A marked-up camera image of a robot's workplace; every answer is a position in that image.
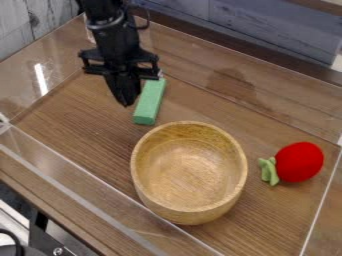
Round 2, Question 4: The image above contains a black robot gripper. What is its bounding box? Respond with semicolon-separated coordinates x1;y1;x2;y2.
78;48;162;106

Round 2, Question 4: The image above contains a green rectangular block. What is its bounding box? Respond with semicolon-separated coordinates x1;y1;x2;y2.
133;78;166;125

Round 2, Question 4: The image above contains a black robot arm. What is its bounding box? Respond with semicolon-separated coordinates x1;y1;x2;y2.
78;0;161;107

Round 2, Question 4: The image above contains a brown wooden bowl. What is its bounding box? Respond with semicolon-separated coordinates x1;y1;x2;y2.
130;121;249;225

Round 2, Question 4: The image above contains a clear acrylic front barrier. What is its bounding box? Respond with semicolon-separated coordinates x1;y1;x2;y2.
0;113;224;256

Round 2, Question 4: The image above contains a grey sofa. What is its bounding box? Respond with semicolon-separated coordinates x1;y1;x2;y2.
131;0;342;65

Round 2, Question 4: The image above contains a red plush strawberry toy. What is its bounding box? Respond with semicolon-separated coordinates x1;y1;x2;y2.
258;142;325;186

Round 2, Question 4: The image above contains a black metal table leg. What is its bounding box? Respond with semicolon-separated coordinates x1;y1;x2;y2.
29;210;78;256

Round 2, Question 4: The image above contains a clear acrylic corner bracket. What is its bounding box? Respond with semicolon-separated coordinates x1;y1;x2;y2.
83;12;97;44

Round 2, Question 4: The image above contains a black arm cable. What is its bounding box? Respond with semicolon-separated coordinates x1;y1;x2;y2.
129;3;151;31

